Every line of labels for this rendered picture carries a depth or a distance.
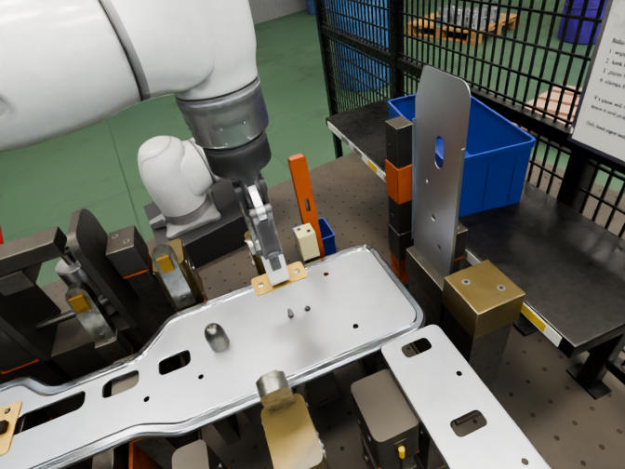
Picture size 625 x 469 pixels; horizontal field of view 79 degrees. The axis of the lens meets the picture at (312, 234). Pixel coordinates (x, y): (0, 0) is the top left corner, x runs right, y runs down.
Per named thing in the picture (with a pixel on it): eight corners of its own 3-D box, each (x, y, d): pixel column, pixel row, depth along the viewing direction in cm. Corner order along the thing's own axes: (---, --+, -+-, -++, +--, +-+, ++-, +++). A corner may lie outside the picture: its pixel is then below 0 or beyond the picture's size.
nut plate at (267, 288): (256, 297, 57) (254, 291, 56) (250, 280, 60) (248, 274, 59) (308, 276, 58) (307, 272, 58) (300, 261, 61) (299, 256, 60)
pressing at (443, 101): (447, 287, 64) (468, 85, 42) (411, 247, 72) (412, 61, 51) (450, 286, 64) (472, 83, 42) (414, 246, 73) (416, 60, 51)
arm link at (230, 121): (177, 110, 35) (199, 166, 39) (268, 84, 37) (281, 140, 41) (171, 84, 42) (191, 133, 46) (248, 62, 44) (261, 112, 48)
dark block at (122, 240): (192, 377, 93) (104, 254, 66) (190, 354, 98) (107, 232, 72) (212, 368, 94) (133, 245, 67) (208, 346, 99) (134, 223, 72)
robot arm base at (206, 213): (152, 214, 132) (144, 202, 129) (212, 190, 136) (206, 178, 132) (156, 246, 119) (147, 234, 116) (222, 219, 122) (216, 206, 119)
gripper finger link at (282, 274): (278, 242, 54) (280, 245, 53) (288, 275, 58) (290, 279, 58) (259, 248, 53) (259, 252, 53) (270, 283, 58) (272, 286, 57)
